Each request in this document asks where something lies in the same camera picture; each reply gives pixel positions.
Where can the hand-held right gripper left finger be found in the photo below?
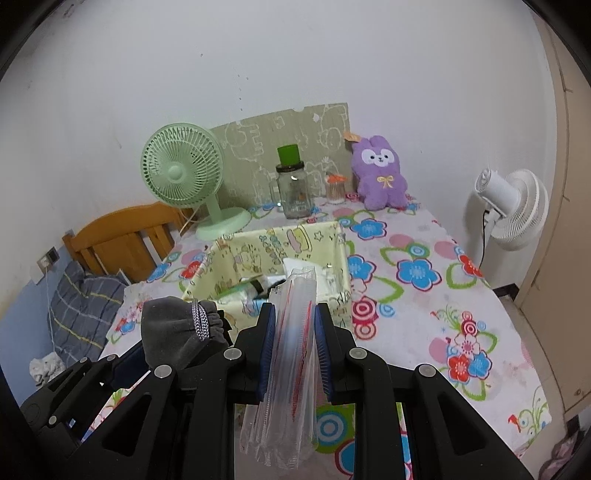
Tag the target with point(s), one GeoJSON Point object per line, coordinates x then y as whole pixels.
{"type": "Point", "coordinates": [267, 350]}

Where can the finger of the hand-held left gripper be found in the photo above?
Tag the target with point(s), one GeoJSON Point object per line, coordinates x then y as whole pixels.
{"type": "Point", "coordinates": [221, 339]}
{"type": "Point", "coordinates": [131, 364]}

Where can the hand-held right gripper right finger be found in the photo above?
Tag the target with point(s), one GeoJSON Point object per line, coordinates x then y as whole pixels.
{"type": "Point", "coordinates": [323, 350]}

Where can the clear plastic mask packet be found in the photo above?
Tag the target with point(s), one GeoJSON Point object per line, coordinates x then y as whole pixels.
{"type": "Point", "coordinates": [291, 323]}

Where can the green tissue packet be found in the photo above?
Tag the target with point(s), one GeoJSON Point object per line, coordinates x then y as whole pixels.
{"type": "Point", "coordinates": [235, 291]}

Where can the yellow fabric storage box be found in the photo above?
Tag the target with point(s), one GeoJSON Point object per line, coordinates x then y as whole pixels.
{"type": "Point", "coordinates": [258, 249]}

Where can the crumpled white cloth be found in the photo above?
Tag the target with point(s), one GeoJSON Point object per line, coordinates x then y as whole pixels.
{"type": "Point", "coordinates": [46, 367]}

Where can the grey plaid pillow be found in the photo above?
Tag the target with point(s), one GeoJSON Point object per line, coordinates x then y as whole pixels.
{"type": "Point", "coordinates": [78, 304]}

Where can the wooden bed headboard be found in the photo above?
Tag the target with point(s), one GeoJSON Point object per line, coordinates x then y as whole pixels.
{"type": "Point", "coordinates": [115, 230]}

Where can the glass jar with green lid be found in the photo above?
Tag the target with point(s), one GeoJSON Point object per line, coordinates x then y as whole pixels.
{"type": "Point", "coordinates": [295, 194]}

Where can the cotton swab container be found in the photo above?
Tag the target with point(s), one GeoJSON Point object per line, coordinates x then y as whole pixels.
{"type": "Point", "coordinates": [334, 191]}

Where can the green desk fan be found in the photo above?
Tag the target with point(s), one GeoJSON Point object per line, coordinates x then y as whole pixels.
{"type": "Point", "coordinates": [178, 173]}

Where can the purple plush bunny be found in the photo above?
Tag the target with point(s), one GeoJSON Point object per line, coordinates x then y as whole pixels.
{"type": "Point", "coordinates": [381, 184]}

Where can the green printed board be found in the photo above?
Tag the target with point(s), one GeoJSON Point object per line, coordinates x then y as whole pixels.
{"type": "Point", "coordinates": [258, 134]}

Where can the white standing fan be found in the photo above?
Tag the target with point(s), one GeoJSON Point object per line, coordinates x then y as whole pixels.
{"type": "Point", "coordinates": [512, 203]}

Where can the pink cloth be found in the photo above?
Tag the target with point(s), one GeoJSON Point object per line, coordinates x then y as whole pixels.
{"type": "Point", "coordinates": [561, 454]}

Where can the beige door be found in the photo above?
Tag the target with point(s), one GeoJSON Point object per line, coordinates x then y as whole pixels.
{"type": "Point", "coordinates": [554, 230]}

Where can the dark wall switch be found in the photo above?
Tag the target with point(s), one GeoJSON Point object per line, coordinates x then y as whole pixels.
{"type": "Point", "coordinates": [52, 256]}

